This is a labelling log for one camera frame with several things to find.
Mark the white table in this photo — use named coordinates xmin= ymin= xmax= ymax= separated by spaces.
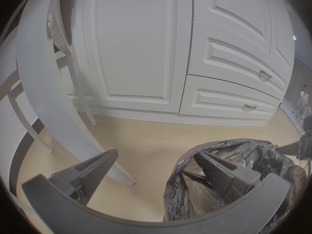
xmin=16 ymin=0 xmax=136 ymax=187

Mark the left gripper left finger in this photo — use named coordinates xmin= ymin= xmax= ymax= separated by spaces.
xmin=48 ymin=149 xmax=119 ymax=206

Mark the white wardrobe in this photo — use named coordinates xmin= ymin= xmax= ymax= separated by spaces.
xmin=68 ymin=0 xmax=297 ymax=128

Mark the person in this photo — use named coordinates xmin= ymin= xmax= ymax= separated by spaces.
xmin=297 ymin=84 xmax=312 ymax=117

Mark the black plastic bag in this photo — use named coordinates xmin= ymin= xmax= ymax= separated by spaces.
xmin=163 ymin=138 xmax=308 ymax=234

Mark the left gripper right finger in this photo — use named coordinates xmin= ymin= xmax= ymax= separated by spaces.
xmin=194 ymin=151 xmax=262 ymax=206

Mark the white chair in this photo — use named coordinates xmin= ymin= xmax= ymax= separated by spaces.
xmin=7 ymin=0 xmax=98 ymax=154

